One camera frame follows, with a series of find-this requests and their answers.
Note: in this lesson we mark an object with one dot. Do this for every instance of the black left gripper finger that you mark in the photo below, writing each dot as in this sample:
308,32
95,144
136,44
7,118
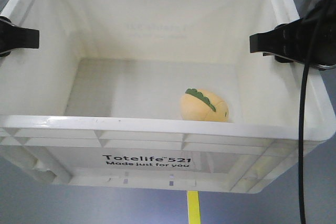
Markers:
14,37

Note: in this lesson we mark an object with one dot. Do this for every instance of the white plastic tote box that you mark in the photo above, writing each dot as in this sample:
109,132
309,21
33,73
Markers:
98,103

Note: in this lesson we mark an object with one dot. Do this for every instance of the yellow plush ball green crest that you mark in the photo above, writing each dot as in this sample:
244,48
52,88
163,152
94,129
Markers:
203,105

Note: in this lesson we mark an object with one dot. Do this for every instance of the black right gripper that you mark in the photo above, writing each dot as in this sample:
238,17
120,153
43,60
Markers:
310,40

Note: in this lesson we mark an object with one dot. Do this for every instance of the yellow floor tape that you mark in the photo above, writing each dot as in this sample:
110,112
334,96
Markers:
193,207

